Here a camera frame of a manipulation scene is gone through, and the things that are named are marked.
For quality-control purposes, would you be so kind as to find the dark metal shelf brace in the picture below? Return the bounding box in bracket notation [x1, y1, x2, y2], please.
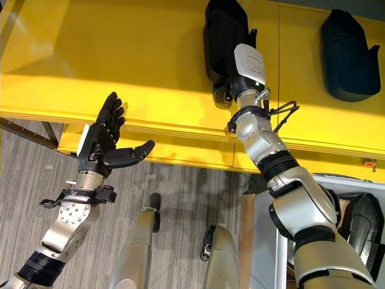
[0, 116, 63, 151]

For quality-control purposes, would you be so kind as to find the silver left robot leg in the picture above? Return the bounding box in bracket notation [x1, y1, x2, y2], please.
[109, 193, 162, 289]

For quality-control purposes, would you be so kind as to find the yellow shelf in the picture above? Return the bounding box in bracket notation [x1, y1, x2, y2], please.
[0, 0, 385, 181]

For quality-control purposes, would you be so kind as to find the orange shelf knob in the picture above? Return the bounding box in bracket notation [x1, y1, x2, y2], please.
[362, 158, 378, 173]

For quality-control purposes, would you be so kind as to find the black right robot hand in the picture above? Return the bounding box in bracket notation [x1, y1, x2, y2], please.
[212, 43, 268, 105]

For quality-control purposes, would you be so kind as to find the white plastic box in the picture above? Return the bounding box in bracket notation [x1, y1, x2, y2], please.
[249, 173, 385, 289]

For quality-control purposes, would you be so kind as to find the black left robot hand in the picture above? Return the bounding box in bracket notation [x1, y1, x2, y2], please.
[76, 92, 156, 178]

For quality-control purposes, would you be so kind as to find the silver right robot leg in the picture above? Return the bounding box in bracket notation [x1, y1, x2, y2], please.
[200, 224, 241, 289]

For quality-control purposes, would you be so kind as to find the brown wooden board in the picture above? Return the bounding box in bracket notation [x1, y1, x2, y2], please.
[239, 192, 256, 289]

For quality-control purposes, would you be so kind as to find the black sole-shaped part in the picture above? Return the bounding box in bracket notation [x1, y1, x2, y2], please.
[319, 8, 381, 102]
[203, 0, 259, 87]
[337, 192, 385, 284]

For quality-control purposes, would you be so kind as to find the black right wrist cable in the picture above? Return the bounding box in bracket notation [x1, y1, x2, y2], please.
[255, 87, 301, 133]

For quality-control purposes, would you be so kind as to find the silver robot leg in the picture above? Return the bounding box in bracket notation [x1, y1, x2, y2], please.
[200, 224, 241, 289]
[109, 193, 162, 289]

